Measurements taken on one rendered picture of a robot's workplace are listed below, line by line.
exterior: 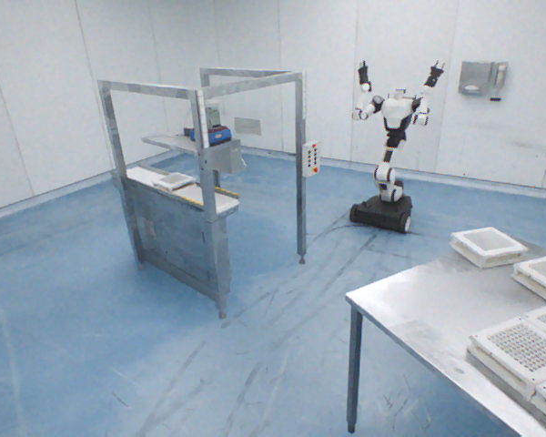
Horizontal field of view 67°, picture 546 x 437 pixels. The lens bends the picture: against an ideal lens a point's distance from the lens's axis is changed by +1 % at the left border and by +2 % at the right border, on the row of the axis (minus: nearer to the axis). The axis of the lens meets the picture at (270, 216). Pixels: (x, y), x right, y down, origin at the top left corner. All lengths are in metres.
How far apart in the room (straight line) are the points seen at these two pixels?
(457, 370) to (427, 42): 4.49
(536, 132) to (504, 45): 1.02
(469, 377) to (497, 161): 4.27
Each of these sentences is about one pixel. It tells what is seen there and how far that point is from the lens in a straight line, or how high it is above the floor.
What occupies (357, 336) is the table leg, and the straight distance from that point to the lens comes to 2.00.
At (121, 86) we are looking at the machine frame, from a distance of 3.15.
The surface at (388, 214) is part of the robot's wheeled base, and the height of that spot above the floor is 0.19.
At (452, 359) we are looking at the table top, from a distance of 1.67.
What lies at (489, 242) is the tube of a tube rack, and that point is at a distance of 2.31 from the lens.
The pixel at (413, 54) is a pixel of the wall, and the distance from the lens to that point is 5.65.
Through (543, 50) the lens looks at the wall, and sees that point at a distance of 5.43.
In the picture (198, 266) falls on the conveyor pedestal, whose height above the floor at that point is 0.27.
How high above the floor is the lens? 1.96
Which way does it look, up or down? 25 degrees down
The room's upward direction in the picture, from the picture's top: 3 degrees counter-clockwise
